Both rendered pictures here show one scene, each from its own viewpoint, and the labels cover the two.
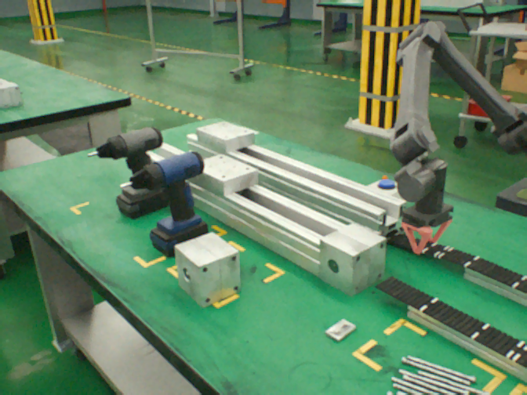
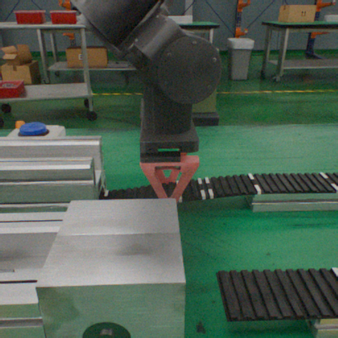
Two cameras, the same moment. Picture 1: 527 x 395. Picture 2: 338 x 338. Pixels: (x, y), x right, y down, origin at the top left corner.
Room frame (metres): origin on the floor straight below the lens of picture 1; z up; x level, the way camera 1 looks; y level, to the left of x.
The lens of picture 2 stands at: (0.78, -0.04, 1.02)
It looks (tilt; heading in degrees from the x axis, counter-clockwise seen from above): 27 degrees down; 307
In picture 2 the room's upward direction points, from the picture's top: straight up
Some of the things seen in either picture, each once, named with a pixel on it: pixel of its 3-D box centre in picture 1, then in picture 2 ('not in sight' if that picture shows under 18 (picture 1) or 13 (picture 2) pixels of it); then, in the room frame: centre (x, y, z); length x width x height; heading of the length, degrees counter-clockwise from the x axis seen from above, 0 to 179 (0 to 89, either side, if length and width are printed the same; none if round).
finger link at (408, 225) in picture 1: (422, 232); (168, 169); (1.00, -0.34, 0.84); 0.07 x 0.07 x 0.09; 39
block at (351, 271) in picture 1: (355, 256); (123, 272); (0.93, -0.19, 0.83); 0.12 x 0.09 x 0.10; 129
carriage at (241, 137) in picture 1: (225, 140); not in sight; (1.58, 0.11, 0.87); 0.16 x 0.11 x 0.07; 39
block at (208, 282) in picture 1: (212, 266); not in sight; (0.91, 0.11, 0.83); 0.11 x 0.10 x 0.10; 125
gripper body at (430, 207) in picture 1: (429, 201); (168, 111); (1.01, -0.35, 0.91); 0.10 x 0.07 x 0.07; 129
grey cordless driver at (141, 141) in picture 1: (129, 175); not in sight; (1.28, 0.35, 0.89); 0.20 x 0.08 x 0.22; 131
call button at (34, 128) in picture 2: (387, 185); (33, 131); (1.25, -0.32, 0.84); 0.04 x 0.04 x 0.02
